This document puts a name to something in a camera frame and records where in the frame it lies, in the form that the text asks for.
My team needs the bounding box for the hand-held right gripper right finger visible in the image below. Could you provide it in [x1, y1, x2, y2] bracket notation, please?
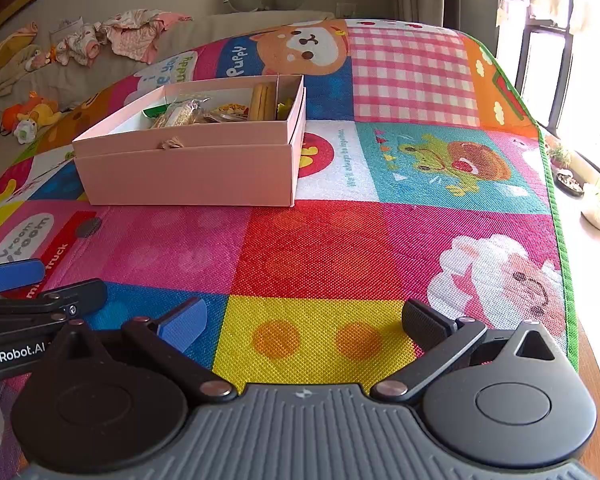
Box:
[370, 299, 568, 405]

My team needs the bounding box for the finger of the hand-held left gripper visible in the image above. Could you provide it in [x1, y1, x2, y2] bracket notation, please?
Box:
[0, 258, 47, 293]
[0, 279, 108, 328]

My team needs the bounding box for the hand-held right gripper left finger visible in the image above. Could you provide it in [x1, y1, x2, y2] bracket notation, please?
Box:
[45, 296, 238, 403]

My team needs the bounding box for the pink cardboard box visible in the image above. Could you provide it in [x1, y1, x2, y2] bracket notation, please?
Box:
[71, 74, 307, 208]

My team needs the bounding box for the clear packet brown snack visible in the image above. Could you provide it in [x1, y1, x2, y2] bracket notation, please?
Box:
[152, 99, 212, 128]

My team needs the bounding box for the orange print snack packet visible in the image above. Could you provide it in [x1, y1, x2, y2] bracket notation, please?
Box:
[212, 103, 248, 122]

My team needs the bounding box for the clear long bread packet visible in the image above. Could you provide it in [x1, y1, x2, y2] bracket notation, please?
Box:
[247, 83, 278, 122]

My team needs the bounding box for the colourful cartoon play mat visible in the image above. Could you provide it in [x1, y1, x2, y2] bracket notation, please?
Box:
[0, 17, 581, 480]

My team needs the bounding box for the white green small toy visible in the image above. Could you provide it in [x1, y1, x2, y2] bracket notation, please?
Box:
[12, 120, 37, 145]

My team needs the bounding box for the orange plush toy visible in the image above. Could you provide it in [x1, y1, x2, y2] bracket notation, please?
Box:
[1, 91, 61, 129]

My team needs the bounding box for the dark plant bowl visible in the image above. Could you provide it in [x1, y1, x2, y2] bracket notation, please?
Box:
[555, 172, 586, 197]

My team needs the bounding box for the small potted plant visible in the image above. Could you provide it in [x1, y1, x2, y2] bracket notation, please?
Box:
[550, 142, 574, 171]

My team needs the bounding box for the pink yellow cloth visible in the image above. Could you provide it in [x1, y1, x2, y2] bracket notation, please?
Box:
[0, 21, 40, 86]

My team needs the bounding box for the pile of pink clothes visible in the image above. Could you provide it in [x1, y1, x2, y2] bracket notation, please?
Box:
[55, 8, 193, 66]

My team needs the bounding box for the dark window frame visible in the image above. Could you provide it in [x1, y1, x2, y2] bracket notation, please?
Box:
[516, 15, 581, 132]

